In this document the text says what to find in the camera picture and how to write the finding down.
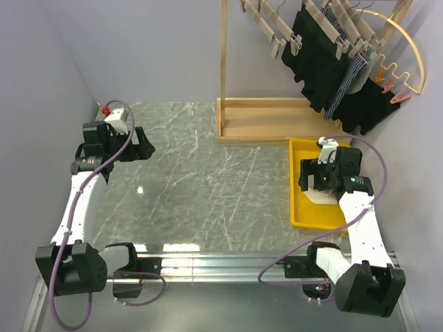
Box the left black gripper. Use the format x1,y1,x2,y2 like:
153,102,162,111
105,126,154,162

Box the wooden clip hanger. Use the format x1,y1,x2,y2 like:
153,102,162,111
341,1,386,52
240,0,287,59
257,0,302,56

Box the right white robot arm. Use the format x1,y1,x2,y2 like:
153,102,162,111
298,139,406,317

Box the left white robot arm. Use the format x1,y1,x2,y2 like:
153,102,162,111
35,121,155,297

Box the beige underwear in tray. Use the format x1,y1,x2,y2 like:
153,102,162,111
304,176,338,205

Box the black underwear at rear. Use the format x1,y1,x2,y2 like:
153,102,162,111
332,79,401,136

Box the black underwear on hanger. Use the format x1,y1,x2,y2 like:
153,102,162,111
281,8,348,113

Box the light grey underwear hanging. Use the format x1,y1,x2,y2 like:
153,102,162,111
346,52,377,94

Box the striped blue underwear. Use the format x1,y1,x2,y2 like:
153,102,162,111
321,5,368,120

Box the gold arc hanger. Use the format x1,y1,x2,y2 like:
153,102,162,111
356,8,426,95

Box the wooden hanger holding black underwear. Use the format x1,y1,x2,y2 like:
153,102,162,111
299,0,348,60

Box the wooden hanger holding striped underwear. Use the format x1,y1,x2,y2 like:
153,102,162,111
321,0,369,59

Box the yellow plastic tray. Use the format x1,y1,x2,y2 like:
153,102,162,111
289,138,345,231

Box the wooden clothes rack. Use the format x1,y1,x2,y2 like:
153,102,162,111
216,1,413,146

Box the pink clothes peg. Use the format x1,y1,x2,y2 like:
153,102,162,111
374,68,412,104

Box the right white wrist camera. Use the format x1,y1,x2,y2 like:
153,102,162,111
317,136,339,165

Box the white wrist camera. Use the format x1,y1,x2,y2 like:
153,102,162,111
102,107,129,135
317,136,339,165

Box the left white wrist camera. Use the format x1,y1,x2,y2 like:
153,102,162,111
102,107,129,135

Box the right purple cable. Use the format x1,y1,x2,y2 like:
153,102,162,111
257,134,388,302

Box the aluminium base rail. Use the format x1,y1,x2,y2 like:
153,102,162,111
21,252,420,331

